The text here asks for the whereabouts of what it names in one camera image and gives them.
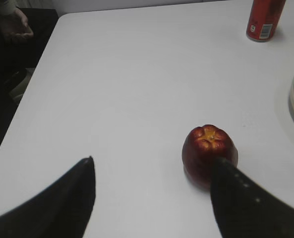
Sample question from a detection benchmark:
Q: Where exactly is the person's bare hand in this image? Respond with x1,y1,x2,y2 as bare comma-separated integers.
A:
0,7,34,44

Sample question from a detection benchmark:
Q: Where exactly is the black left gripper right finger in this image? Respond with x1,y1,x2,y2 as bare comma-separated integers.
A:
210,158,294,238

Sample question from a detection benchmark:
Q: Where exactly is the red drink can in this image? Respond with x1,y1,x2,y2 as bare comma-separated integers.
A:
246,0,286,42

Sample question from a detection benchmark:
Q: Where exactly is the shoe on floor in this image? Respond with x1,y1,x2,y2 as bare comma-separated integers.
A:
3,68,35,105

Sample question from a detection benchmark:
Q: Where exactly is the dark red apple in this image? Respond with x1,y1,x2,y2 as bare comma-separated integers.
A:
181,124,238,190

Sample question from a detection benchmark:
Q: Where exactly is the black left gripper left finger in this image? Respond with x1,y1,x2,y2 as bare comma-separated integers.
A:
0,157,95,238

